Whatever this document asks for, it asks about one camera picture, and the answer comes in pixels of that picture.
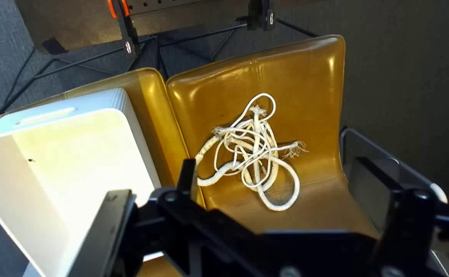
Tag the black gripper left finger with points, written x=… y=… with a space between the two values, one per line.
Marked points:
x=186 y=178

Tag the white plastic bin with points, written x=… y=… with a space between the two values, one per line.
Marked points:
x=55 y=175

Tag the black clamp mount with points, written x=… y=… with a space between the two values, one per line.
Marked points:
x=260 y=15

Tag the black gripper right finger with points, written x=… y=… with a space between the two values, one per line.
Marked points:
x=375 y=190

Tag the black thin frame rods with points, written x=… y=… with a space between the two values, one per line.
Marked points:
x=157 y=52

